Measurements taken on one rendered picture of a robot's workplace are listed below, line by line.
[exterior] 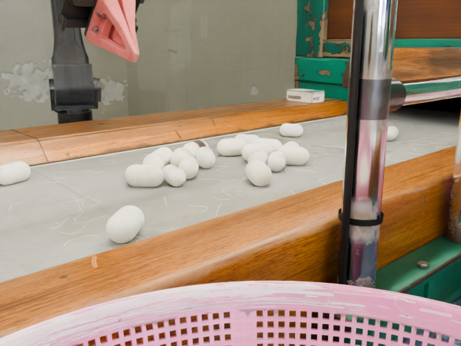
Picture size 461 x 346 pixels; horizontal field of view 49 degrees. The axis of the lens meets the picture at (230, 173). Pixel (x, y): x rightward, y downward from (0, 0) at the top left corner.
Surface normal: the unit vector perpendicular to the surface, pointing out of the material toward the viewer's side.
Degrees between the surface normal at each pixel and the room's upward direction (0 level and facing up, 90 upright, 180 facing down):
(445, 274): 90
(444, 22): 89
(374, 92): 90
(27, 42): 93
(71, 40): 71
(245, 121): 45
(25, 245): 0
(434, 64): 67
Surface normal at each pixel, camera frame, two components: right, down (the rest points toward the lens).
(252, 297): 0.09, -0.01
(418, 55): -0.68, -0.22
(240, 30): -0.69, 0.18
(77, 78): 0.33, -0.09
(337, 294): -0.19, -0.01
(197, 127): 0.47, -0.55
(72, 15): 0.51, 0.77
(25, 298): 0.00, -0.97
